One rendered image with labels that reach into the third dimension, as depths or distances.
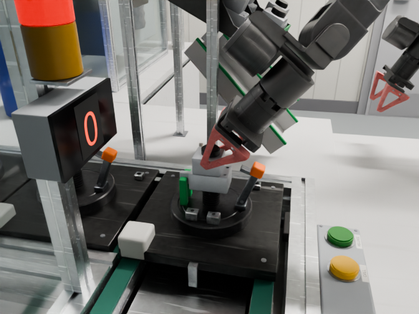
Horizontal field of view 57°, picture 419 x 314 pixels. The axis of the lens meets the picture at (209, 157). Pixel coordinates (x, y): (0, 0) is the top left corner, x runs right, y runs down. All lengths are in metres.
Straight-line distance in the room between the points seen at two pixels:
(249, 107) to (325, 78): 3.26
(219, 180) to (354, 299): 0.25
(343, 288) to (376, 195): 0.44
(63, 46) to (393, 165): 0.93
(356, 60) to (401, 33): 2.69
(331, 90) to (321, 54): 3.31
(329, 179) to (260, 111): 0.51
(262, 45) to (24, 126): 0.30
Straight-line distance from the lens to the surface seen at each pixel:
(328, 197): 0.94
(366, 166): 1.11
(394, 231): 0.89
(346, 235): 0.66
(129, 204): 0.70
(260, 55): 0.52
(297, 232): 0.66
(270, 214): 0.67
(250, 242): 0.61
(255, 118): 0.54
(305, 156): 1.11
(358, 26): 0.54
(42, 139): 0.38
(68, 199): 0.50
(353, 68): 3.80
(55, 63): 0.39
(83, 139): 0.42
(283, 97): 0.53
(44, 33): 0.39
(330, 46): 0.52
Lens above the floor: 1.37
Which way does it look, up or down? 28 degrees down
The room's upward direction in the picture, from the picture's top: straight up
